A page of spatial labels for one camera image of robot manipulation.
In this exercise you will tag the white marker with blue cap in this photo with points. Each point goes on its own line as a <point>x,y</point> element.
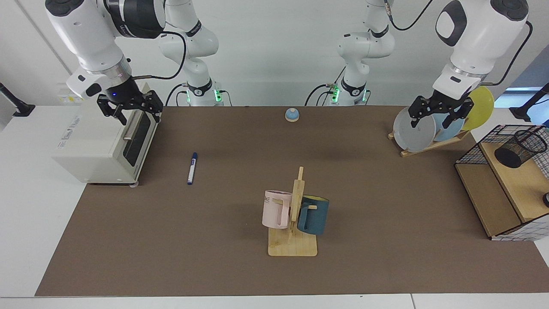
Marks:
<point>192,169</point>

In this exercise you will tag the black mesh pen holder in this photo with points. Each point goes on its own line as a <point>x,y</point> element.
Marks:
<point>517,150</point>

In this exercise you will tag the light blue plate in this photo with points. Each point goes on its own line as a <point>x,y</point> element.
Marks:
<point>448,131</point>

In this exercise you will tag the grey plate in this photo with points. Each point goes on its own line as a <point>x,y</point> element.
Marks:
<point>411,133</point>

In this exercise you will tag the wooden plate rack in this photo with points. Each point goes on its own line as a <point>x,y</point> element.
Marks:
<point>433,146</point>

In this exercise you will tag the yellow plate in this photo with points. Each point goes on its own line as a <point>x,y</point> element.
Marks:
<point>482,105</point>

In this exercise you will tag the pale toaster oven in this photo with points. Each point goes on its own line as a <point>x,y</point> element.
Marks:
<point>92,141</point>

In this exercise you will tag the small blue round bell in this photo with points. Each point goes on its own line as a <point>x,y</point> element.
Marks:
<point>292,115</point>

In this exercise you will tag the black round knob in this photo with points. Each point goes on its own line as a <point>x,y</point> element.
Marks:
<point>546,199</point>

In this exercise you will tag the brown table cloth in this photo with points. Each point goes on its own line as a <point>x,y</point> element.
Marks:
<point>214,240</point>

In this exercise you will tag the dark teal mug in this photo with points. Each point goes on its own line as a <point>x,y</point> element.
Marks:
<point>315,216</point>

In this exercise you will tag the pink mug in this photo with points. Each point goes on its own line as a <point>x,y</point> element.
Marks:
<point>273,210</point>

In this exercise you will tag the wooden cup stand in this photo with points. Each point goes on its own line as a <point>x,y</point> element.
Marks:
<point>294,246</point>

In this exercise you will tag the white wall socket box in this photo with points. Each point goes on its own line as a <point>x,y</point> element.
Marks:
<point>67,99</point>

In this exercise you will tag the black clamp mount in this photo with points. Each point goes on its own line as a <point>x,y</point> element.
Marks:
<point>525,110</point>
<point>21,109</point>

